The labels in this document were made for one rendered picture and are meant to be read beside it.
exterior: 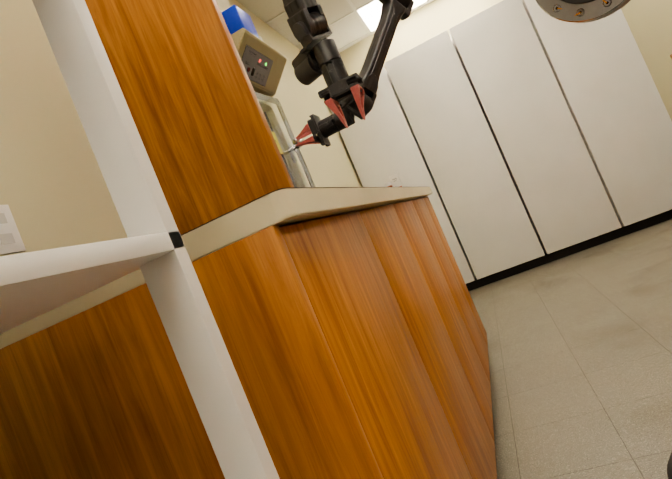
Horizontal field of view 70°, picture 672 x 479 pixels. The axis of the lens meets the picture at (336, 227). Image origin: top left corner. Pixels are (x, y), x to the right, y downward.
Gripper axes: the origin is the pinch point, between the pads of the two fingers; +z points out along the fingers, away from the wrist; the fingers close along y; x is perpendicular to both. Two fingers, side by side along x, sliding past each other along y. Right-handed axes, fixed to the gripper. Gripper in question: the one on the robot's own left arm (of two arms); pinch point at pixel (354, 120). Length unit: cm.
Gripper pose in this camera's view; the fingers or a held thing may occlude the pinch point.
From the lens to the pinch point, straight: 116.3
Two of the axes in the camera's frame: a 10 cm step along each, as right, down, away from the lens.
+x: -2.7, 0.8, -9.6
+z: 3.8, 9.2, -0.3
